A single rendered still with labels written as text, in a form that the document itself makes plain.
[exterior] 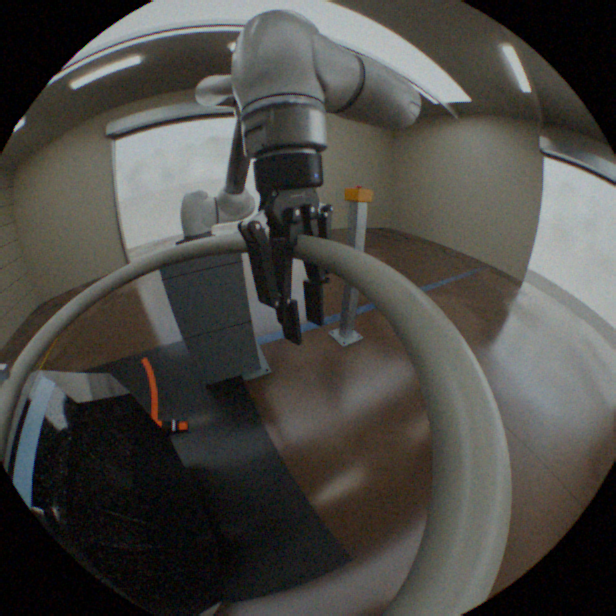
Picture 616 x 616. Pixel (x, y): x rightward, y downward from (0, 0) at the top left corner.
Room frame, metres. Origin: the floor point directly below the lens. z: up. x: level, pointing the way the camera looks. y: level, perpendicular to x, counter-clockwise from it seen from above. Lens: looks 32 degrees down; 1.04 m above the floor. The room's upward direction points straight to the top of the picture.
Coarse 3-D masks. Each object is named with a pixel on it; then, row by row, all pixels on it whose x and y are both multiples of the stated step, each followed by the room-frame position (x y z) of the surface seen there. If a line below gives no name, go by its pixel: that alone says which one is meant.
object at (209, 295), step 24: (192, 264) 0.79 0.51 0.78; (216, 264) 0.84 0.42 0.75; (240, 264) 0.89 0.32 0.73; (168, 288) 0.73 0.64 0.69; (192, 288) 0.78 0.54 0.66; (216, 288) 0.83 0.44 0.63; (240, 288) 0.89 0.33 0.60; (192, 312) 0.77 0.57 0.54; (216, 312) 0.82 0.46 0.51; (240, 312) 0.88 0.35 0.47; (192, 336) 0.75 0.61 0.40; (216, 336) 0.80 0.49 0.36; (240, 336) 0.86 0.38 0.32; (192, 360) 0.73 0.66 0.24; (216, 360) 0.78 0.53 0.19; (240, 360) 0.85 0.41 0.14; (264, 360) 0.98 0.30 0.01
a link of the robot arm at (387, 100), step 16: (368, 64) 0.24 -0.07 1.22; (208, 80) 0.52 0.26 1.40; (224, 80) 0.45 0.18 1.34; (368, 80) 0.24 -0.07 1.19; (384, 80) 0.25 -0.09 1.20; (400, 80) 0.27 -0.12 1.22; (208, 96) 0.53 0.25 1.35; (224, 96) 0.49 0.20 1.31; (368, 96) 0.25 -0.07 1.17; (384, 96) 0.26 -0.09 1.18; (400, 96) 0.27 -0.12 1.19; (416, 96) 0.29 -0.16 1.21; (352, 112) 0.28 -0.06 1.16; (368, 112) 0.28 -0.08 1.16; (384, 112) 0.28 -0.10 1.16; (400, 112) 0.29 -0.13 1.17; (416, 112) 0.31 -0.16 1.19; (384, 128) 0.34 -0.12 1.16
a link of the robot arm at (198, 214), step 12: (192, 192) 0.94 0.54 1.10; (204, 192) 0.98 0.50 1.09; (192, 204) 0.91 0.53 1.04; (204, 204) 0.95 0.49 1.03; (180, 216) 0.93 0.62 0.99; (192, 216) 0.91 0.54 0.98; (204, 216) 0.94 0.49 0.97; (216, 216) 0.98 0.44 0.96; (192, 228) 0.91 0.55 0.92; (204, 228) 0.95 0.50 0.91
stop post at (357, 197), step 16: (352, 192) 1.22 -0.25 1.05; (368, 192) 1.22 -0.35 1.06; (352, 208) 1.25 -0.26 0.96; (352, 224) 1.24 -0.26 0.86; (352, 240) 1.23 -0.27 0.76; (352, 288) 1.21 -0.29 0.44; (352, 304) 1.22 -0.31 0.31; (352, 320) 1.23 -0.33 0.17; (336, 336) 1.24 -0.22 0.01; (352, 336) 1.24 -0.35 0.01
